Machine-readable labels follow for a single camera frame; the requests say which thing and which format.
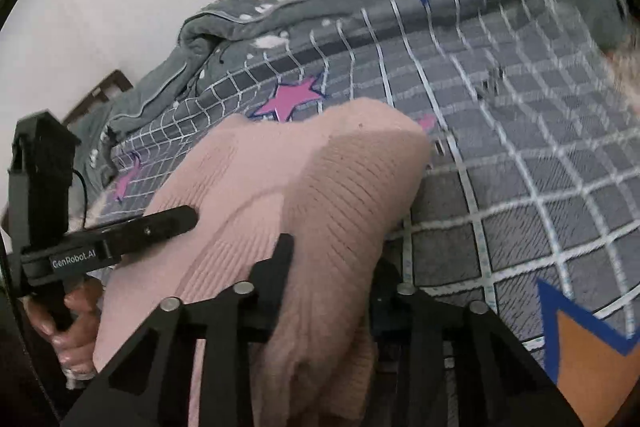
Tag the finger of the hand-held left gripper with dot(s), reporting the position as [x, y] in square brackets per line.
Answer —
[155, 224]

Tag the dark wooden headboard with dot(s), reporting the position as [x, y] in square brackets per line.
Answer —
[97, 94]

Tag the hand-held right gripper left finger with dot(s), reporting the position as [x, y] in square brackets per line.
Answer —
[280, 259]

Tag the person's left hand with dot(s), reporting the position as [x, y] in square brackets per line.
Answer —
[80, 337]

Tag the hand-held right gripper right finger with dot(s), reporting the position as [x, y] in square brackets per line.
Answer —
[387, 307]

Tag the grey checked duvet with stars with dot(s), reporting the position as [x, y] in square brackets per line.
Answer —
[550, 157]

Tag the pink knit sweater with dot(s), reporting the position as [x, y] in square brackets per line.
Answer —
[325, 187]

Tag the floral bedsheet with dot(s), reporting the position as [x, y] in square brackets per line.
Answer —
[625, 67]

